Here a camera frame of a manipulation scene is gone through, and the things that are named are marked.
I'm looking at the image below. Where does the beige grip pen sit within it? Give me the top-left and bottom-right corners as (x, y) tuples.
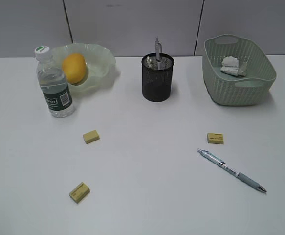
(146, 56), (153, 69)

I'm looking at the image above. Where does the grey grip pen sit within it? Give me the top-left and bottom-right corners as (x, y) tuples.
(155, 37), (162, 70)

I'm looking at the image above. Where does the yellow eraser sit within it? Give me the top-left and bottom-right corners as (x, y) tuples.
(207, 133), (224, 144)
(69, 182), (90, 204)
(83, 130), (100, 144)

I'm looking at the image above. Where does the yellow mango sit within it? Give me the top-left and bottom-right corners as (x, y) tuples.
(62, 53), (87, 84)

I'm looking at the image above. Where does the clear water bottle green label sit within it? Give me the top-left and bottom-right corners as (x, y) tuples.
(34, 46), (75, 118)

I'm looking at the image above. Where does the white waste paper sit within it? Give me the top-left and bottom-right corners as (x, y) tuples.
(220, 56), (247, 77)

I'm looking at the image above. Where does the blue grip pen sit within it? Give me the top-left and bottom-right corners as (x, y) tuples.
(197, 148), (267, 194)

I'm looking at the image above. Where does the black mesh pen holder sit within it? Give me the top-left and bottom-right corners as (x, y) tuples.
(141, 53), (174, 102)

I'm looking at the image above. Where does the yellow eraser behind bottle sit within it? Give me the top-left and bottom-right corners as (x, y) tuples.
(83, 130), (100, 144)

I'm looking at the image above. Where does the green wavy glass plate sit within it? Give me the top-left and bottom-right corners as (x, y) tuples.
(52, 43), (116, 94)

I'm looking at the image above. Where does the green plastic woven basket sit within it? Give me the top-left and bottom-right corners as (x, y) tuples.
(202, 35), (277, 106)

